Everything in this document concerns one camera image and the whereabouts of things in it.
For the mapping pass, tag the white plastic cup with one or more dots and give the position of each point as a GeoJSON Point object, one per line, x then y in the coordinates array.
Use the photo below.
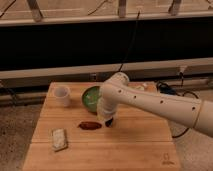
{"type": "Point", "coordinates": [62, 95]}

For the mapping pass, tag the brown oval object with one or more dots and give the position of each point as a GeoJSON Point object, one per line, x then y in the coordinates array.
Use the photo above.
{"type": "Point", "coordinates": [89, 125]}

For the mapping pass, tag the green bowl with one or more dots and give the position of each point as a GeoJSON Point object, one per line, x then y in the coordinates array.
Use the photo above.
{"type": "Point", "coordinates": [90, 98]}

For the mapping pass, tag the black eraser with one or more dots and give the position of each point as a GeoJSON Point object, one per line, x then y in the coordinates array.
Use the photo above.
{"type": "Point", "coordinates": [109, 122]}

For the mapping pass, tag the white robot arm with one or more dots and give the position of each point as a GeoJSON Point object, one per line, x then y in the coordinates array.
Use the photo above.
{"type": "Point", "coordinates": [193, 113]}

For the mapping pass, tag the white plastic bottle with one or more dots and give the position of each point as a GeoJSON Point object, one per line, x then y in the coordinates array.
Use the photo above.
{"type": "Point", "coordinates": [142, 87]}

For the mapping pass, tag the translucent white gripper tip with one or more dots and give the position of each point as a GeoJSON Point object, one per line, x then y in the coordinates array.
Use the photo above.
{"type": "Point", "coordinates": [104, 115]}

